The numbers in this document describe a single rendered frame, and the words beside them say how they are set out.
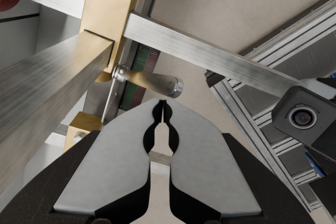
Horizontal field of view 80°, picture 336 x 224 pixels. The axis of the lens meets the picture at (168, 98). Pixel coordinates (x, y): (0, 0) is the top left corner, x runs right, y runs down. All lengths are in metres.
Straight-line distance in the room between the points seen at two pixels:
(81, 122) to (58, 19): 0.27
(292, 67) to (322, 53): 0.14
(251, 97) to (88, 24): 0.95
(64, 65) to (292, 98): 0.20
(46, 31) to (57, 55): 0.40
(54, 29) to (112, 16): 0.33
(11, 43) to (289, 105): 0.50
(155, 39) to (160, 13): 0.86
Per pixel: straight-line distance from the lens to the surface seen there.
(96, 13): 0.27
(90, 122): 0.40
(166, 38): 0.27
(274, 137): 1.32
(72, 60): 0.18
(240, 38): 1.21
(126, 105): 0.49
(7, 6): 0.29
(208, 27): 1.15
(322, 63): 1.20
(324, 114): 0.23
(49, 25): 0.58
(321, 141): 0.24
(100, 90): 0.49
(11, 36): 0.52
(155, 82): 0.16
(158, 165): 0.43
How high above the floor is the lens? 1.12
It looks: 62 degrees down
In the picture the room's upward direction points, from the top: 180 degrees clockwise
